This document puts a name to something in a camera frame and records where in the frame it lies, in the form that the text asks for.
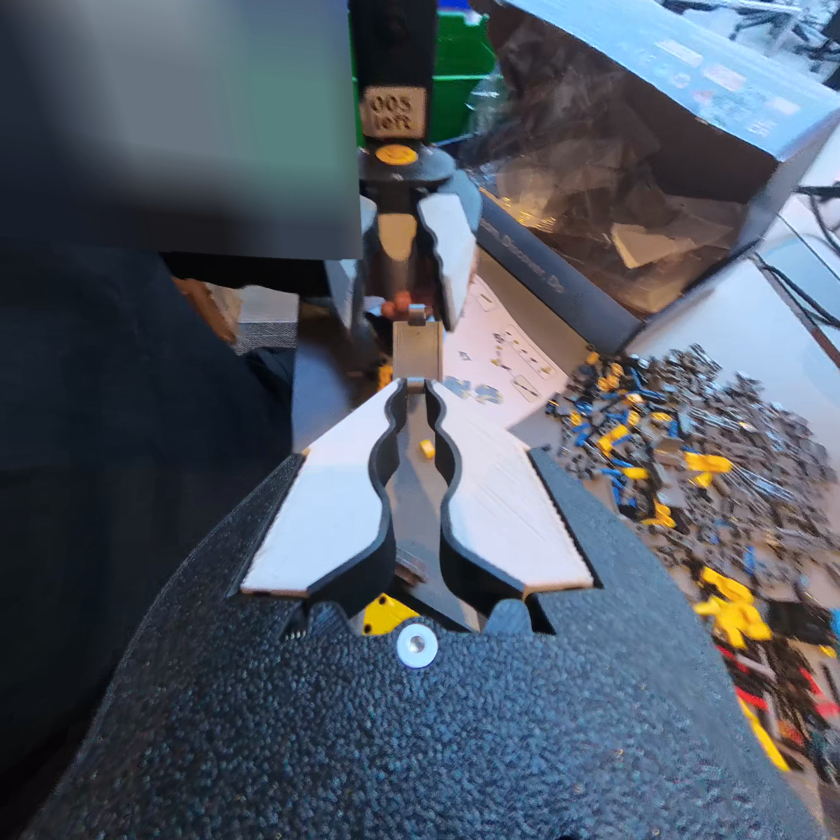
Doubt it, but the pile of small dark connectors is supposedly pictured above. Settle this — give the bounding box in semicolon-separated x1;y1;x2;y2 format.
543;343;837;592

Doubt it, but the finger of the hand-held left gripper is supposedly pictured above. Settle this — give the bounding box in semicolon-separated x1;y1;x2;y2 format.
323;196;380;332
415;192;480;332

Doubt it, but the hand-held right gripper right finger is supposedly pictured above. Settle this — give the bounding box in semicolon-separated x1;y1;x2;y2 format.
425;381;596;598

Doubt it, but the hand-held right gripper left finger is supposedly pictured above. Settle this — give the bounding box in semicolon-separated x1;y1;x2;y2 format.
240;379;406;599

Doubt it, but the crumpled plastic bag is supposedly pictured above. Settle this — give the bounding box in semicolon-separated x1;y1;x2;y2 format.
459;20;756;316

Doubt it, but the dark cardboard box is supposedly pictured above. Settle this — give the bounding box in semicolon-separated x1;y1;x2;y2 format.
467;0;840;357

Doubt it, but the grey desk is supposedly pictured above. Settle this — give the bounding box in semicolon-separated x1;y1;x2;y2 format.
290;262;840;821

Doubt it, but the instruction booklet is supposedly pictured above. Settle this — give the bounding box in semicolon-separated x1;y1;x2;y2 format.
441;274;573;431

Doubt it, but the green storage bin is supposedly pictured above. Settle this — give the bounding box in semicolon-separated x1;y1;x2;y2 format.
354;0;497;147

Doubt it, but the grey curved brick panel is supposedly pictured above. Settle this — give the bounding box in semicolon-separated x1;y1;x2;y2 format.
392;301;445;400

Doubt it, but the black cable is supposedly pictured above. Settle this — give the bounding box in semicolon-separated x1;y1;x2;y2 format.
751;184;840;329

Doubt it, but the pile of yellow brick beams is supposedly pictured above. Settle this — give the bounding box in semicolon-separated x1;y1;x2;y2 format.
689;564;840;775

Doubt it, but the person's left hand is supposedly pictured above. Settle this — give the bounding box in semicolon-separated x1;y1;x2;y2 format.
382;289;435;324

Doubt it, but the yellow black brick vehicle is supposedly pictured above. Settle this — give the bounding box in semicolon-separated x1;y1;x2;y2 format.
363;548;431;636

